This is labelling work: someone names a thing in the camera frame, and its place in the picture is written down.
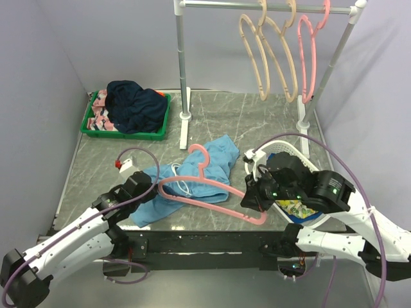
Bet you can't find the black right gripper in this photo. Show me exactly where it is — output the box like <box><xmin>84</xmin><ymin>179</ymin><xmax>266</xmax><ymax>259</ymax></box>
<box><xmin>240</xmin><ymin>166</ymin><xmax>301</xmax><ymax>211</ymax></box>

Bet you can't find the pink hanger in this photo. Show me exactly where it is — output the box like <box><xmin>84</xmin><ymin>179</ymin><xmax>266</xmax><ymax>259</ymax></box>
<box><xmin>297</xmin><ymin>0</ymin><xmax>331</xmax><ymax>104</ymax></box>
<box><xmin>158</xmin><ymin>144</ymin><xmax>267</xmax><ymax>225</ymax></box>

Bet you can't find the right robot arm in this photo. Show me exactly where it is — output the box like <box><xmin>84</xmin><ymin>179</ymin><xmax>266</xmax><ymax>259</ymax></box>
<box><xmin>241</xmin><ymin>151</ymin><xmax>410</xmax><ymax>282</ymax></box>

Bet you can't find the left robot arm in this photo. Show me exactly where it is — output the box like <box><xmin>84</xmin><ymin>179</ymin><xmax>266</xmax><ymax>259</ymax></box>
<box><xmin>1</xmin><ymin>171</ymin><xmax>158</xmax><ymax>307</ymax></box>

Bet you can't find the beige hanger right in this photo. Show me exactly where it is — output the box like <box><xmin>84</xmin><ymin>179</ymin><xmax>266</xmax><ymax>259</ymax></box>
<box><xmin>258</xmin><ymin>0</ymin><xmax>300</xmax><ymax>103</ymax></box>

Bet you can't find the beige hanger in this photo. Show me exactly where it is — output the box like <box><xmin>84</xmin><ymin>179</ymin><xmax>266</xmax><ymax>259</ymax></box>
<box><xmin>258</xmin><ymin>0</ymin><xmax>300</xmax><ymax>103</ymax></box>
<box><xmin>238</xmin><ymin>0</ymin><xmax>272</xmax><ymax>101</ymax></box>

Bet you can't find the beige hanger left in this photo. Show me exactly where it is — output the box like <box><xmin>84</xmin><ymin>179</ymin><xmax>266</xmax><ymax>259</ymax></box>
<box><xmin>238</xmin><ymin>0</ymin><xmax>272</xmax><ymax>101</ymax></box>

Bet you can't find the lemon print cloth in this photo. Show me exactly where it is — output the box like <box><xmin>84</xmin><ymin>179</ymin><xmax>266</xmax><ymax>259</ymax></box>
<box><xmin>276</xmin><ymin>200</ymin><xmax>317</xmax><ymax>219</ymax></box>

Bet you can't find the white perforated laundry basket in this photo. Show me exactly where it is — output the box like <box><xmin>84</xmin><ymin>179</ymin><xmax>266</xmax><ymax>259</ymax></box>
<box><xmin>260</xmin><ymin>140</ymin><xmax>330</xmax><ymax>228</ymax></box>

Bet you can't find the green plastic tray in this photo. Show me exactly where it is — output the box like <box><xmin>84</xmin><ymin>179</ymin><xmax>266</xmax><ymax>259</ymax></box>
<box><xmin>80</xmin><ymin>91</ymin><xmax>171</xmax><ymax>141</ymax></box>

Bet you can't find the pink patterned cloth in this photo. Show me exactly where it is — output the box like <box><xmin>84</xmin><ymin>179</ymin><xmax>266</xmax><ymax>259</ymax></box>
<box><xmin>86</xmin><ymin>89</ymin><xmax>117</xmax><ymax>132</ymax></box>

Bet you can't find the navy blue garment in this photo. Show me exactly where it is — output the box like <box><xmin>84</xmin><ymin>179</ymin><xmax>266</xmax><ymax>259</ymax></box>
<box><xmin>105</xmin><ymin>80</ymin><xmax>168</xmax><ymax>134</ymax></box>

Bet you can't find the white clothes rack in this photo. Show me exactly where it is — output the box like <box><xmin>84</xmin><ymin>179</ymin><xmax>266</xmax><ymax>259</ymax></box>
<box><xmin>173</xmin><ymin>1</ymin><xmax>367</xmax><ymax>150</ymax></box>

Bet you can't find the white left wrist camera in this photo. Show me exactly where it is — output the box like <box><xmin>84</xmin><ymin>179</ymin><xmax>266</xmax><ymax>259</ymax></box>
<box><xmin>115</xmin><ymin>157</ymin><xmax>140</xmax><ymax>181</ymax></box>

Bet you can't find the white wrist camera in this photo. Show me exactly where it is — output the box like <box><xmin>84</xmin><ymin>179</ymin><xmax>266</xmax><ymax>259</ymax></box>
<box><xmin>243</xmin><ymin>149</ymin><xmax>267</xmax><ymax>166</ymax></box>
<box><xmin>115</xmin><ymin>157</ymin><xmax>140</xmax><ymax>181</ymax></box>

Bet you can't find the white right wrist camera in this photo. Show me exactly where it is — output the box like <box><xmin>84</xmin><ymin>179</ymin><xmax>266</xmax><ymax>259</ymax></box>
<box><xmin>243</xmin><ymin>149</ymin><xmax>267</xmax><ymax>166</ymax></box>

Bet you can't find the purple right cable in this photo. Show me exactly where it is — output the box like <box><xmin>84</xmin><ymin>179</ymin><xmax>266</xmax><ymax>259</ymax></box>
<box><xmin>253</xmin><ymin>133</ymin><xmax>388</xmax><ymax>308</ymax></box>

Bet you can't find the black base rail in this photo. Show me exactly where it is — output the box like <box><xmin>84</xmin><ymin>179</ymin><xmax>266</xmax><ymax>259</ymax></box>
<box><xmin>109</xmin><ymin>230</ymin><xmax>314</xmax><ymax>273</ymax></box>

